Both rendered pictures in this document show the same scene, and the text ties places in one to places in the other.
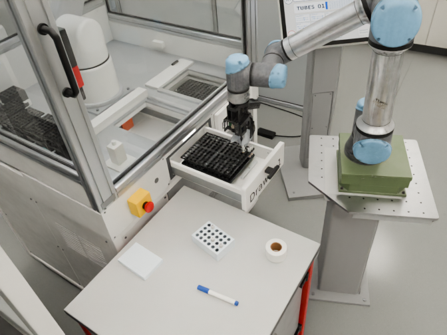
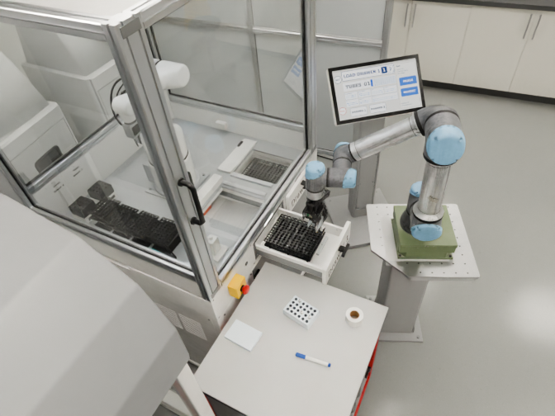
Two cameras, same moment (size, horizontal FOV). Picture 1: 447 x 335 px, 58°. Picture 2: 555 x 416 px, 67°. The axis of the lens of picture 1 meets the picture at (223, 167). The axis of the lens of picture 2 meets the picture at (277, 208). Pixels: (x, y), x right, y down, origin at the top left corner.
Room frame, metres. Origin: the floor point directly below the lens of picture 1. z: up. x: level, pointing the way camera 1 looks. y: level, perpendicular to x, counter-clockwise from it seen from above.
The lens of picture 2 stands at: (-0.03, 0.19, 2.31)
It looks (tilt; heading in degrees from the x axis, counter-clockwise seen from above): 46 degrees down; 355
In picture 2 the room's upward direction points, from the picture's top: 6 degrees counter-clockwise
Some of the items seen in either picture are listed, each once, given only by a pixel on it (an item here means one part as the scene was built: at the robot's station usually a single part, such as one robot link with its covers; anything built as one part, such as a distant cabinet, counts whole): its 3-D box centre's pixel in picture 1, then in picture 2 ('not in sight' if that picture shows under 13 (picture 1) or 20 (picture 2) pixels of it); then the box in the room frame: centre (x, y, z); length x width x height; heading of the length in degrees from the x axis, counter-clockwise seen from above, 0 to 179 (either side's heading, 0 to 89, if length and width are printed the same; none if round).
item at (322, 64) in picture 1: (320, 108); (367, 166); (1.96, -0.61, 0.51); 0.50 x 0.45 x 1.02; 1
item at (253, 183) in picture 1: (263, 175); (336, 252); (1.05, -0.14, 0.87); 0.29 x 0.02 x 0.11; 144
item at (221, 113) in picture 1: (234, 108); (300, 186); (1.49, -0.07, 0.87); 0.29 x 0.02 x 0.11; 144
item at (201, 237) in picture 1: (213, 240); (301, 312); (0.85, 0.06, 0.78); 0.12 x 0.08 x 0.04; 42
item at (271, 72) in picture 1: (269, 72); (341, 175); (1.13, -0.17, 1.24); 0.11 x 0.11 x 0.08; 72
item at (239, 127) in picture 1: (238, 115); (314, 206); (1.14, -0.07, 1.08); 0.09 x 0.08 x 0.12; 144
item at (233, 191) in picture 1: (216, 159); (293, 238); (1.17, 0.02, 0.86); 0.40 x 0.26 x 0.06; 54
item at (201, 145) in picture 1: (217, 158); (295, 238); (1.17, 0.02, 0.87); 0.22 x 0.18 x 0.06; 54
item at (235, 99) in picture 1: (239, 94); (315, 191); (1.15, -0.07, 1.16); 0.08 x 0.08 x 0.05
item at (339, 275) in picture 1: (346, 231); (401, 282); (1.14, -0.54, 0.38); 0.30 x 0.30 x 0.76; 77
